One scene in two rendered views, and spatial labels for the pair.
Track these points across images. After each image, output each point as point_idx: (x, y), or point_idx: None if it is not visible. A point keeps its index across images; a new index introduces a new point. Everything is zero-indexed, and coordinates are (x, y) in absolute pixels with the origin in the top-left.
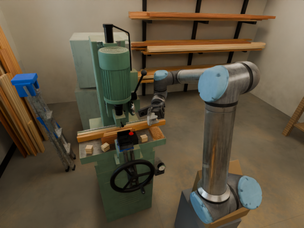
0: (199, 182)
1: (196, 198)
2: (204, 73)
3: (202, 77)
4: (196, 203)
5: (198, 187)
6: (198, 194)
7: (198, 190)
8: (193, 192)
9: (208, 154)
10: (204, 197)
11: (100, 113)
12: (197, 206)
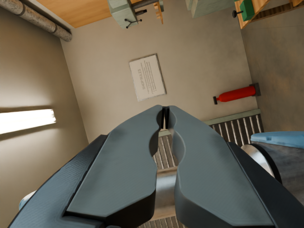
0: (259, 162)
1: (256, 136)
2: (24, 197)
3: (29, 196)
4: (273, 134)
5: (253, 152)
6: (258, 144)
7: (250, 147)
8: (274, 142)
9: (162, 168)
10: (243, 145)
11: None
12: (278, 133)
